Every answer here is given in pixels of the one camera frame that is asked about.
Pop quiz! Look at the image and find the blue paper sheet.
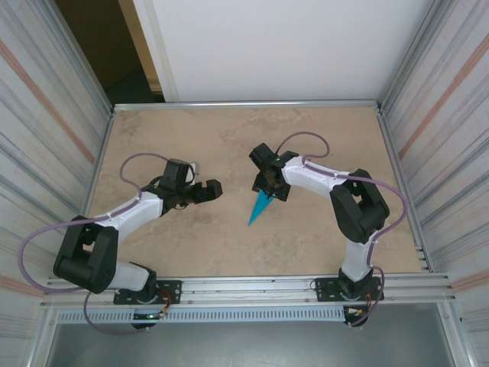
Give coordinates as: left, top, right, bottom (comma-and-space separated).
248, 189, 277, 228

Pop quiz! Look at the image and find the beige door jamb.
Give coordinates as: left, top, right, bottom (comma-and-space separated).
116, 0, 164, 93

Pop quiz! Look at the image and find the aluminium table edge rail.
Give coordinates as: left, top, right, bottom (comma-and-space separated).
112, 99, 384, 113

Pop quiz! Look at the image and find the aluminium side frame rail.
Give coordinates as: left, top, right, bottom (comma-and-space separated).
376, 102, 432, 273
67, 109, 116, 278

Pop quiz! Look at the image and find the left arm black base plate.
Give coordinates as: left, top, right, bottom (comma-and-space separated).
113, 279, 183, 306

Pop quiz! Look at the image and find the long aluminium mounting rail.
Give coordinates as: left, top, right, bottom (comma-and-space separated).
40, 271, 458, 309

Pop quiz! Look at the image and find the grey slotted cable duct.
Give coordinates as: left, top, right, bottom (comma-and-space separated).
56, 307, 347, 324

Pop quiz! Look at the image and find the small circuit board with wires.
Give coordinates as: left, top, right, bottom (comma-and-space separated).
343, 305, 371, 318
131, 310, 171, 321

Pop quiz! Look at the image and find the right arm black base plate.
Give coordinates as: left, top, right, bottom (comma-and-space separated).
315, 275, 385, 303

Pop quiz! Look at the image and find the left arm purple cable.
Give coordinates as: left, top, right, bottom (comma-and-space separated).
18, 151, 199, 336

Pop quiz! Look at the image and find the corrugated translucent enclosure panel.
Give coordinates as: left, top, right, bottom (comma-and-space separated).
0, 0, 115, 367
381, 0, 489, 367

